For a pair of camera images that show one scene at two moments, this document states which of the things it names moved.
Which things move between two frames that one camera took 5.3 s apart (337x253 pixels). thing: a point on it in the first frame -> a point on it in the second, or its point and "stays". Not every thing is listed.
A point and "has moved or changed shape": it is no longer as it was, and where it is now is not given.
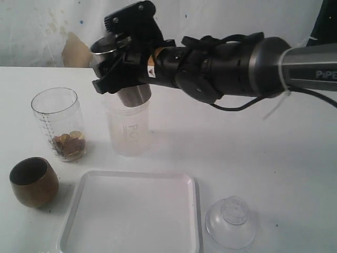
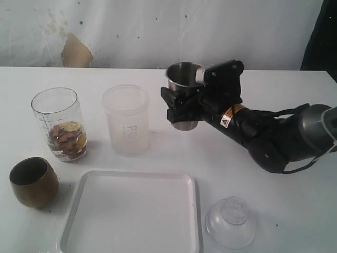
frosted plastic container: x=129 y=126 stays
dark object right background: x=325 y=29 stays
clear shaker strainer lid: x=229 y=223 stays
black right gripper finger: x=127 y=72 -> x=195 y=110
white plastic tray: x=118 y=212 stays
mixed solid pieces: x=71 y=147 has moved or changed shape
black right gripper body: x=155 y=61 -> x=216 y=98
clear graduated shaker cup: x=58 y=112 stays
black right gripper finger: x=103 y=67 -> x=174 y=98
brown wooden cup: x=35 y=183 stays
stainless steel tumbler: x=104 y=49 has moved or changed shape
